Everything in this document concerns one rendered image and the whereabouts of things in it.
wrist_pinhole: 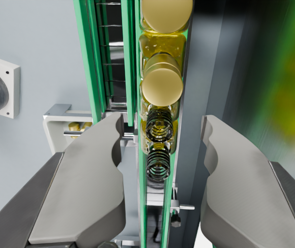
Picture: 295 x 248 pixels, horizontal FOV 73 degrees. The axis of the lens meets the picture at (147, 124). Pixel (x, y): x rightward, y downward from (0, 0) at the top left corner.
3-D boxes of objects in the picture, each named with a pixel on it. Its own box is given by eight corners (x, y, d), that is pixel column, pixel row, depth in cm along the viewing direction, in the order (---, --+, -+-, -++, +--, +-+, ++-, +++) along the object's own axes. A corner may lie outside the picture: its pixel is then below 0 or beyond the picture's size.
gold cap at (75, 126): (73, 132, 68) (70, 121, 66) (83, 133, 68) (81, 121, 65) (68, 138, 65) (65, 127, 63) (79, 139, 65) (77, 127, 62)
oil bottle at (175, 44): (174, 50, 41) (184, 90, 23) (147, 50, 42) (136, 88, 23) (176, 20, 38) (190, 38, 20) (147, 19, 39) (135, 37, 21)
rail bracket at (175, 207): (189, 189, 64) (196, 230, 52) (168, 188, 64) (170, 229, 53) (191, 180, 62) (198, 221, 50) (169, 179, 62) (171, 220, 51)
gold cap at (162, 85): (178, 89, 21) (182, 108, 17) (144, 88, 21) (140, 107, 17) (181, 53, 19) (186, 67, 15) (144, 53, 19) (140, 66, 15)
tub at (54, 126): (125, 148, 72) (121, 165, 65) (65, 146, 73) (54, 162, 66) (122, 105, 63) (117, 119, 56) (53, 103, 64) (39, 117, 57)
